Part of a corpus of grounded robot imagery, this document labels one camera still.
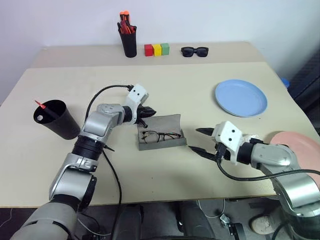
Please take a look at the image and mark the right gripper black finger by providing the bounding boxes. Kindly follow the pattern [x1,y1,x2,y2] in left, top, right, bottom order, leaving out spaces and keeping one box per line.
[195,127,216,138]
[187,145,218,163]

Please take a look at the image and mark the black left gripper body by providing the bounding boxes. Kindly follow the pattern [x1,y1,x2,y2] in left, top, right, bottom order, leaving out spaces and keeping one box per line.
[135,104,149,128]

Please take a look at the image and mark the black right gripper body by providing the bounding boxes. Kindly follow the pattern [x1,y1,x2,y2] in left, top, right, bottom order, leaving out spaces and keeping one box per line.
[213,142,232,163]

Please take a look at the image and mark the grey felt glasses case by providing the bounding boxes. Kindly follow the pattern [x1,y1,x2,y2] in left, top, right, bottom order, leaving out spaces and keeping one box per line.
[136,113,188,152]

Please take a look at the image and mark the wide black plastic cup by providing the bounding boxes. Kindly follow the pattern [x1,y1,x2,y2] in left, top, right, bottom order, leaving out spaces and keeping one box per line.
[32,99,82,141]

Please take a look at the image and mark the blue plate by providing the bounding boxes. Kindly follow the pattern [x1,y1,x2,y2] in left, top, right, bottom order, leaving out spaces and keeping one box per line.
[214,78,269,119]

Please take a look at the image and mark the yellow block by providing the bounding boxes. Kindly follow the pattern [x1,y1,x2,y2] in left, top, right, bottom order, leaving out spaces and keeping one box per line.
[152,43,163,57]

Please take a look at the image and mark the green block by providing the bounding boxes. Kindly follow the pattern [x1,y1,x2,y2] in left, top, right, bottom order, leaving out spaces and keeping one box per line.
[160,42,171,56]

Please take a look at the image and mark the metal clamp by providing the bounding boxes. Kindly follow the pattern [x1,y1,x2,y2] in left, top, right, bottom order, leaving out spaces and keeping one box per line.
[219,213,234,229]

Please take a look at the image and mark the tall black pen holder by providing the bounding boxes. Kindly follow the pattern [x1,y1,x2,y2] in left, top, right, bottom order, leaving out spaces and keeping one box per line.
[118,25,138,59]

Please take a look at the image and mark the dark rounded shape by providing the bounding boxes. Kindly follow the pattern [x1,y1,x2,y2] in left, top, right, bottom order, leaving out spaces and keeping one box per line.
[174,200,209,240]
[111,202,145,240]

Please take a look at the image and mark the black sunglasses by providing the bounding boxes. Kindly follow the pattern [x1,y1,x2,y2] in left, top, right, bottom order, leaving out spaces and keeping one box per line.
[180,46,210,58]

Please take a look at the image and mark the pink plate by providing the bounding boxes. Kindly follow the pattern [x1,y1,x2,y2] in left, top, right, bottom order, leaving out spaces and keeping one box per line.
[270,131,320,176]

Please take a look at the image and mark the white shoe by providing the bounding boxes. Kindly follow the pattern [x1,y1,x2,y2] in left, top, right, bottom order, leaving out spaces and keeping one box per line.
[250,214,276,235]

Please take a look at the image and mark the red marker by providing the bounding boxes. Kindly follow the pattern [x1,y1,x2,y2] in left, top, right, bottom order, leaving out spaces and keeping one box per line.
[34,100,61,121]

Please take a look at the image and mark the red and orange pens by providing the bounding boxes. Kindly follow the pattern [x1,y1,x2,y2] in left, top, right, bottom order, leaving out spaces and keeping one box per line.
[119,9,131,34]

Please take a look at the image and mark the black ribbed object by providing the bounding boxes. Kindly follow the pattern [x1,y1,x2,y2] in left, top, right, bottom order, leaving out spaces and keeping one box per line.
[289,48,320,121]

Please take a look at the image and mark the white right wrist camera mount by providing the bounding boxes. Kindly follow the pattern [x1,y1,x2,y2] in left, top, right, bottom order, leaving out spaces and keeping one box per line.
[211,120,244,166]

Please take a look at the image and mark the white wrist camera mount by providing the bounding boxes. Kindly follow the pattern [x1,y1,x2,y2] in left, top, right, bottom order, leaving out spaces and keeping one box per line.
[211,120,244,166]
[124,84,150,111]

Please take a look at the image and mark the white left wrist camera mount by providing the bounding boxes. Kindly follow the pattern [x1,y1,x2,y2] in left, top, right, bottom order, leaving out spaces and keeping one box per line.
[124,84,150,111]

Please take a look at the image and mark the thin black frame eyeglasses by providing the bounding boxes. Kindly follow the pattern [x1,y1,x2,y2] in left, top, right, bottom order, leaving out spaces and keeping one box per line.
[141,130,182,144]

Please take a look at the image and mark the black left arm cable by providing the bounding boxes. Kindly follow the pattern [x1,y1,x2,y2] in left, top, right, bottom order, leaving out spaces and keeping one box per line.
[84,84,135,207]

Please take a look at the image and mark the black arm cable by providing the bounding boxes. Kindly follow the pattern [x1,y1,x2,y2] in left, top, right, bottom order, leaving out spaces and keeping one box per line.
[84,84,135,207]
[216,149,320,182]

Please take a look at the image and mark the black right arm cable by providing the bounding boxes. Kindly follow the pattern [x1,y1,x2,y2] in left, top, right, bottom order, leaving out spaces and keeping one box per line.
[216,149,320,182]

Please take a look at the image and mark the thin white cable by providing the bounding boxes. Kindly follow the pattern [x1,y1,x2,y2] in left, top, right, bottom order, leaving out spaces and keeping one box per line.
[196,199,226,219]

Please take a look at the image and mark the black bracket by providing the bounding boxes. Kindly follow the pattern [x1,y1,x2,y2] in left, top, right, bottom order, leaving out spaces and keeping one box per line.
[228,222,245,237]

